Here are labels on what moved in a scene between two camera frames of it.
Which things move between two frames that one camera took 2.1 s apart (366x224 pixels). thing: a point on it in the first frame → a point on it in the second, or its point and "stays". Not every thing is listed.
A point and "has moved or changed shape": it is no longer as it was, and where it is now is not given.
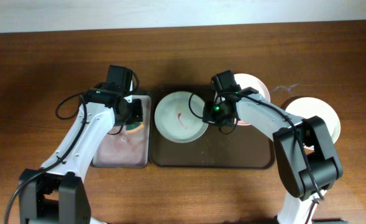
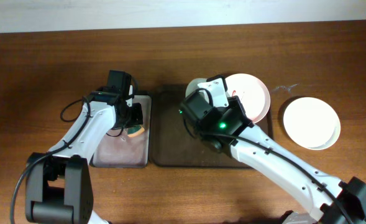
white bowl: [178, 117] → [193, 85]
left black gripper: [138, 116] stays
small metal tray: [127, 150] stays
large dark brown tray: [242, 147] stays
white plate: [308, 107] stays
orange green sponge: [132, 127] has moved or changed shape
